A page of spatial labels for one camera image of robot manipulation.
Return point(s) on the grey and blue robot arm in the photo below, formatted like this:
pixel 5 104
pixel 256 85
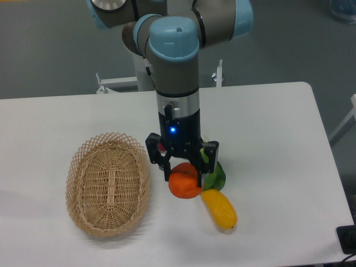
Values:
pixel 171 45

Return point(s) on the purple sweet potato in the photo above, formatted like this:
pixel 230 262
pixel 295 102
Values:
pixel 161 148

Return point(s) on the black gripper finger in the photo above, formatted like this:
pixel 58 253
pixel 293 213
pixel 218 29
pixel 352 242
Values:
pixel 152 145
pixel 203 156

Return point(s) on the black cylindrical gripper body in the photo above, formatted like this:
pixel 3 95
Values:
pixel 181 136

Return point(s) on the orange fruit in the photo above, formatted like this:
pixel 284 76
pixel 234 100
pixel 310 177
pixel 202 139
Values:
pixel 183 181

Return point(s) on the green bok choy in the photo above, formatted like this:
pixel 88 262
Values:
pixel 215 180

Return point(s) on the blue object top right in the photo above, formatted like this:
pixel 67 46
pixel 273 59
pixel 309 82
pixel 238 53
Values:
pixel 343 10

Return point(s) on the oval woven wicker basket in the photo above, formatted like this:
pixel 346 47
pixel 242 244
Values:
pixel 108 185

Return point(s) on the white frame at right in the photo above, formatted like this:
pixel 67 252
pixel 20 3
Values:
pixel 344 126

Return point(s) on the black device at table edge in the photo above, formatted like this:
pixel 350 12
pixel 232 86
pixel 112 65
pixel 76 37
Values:
pixel 346 236

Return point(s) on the yellow mango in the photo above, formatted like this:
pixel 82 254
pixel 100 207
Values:
pixel 220 208

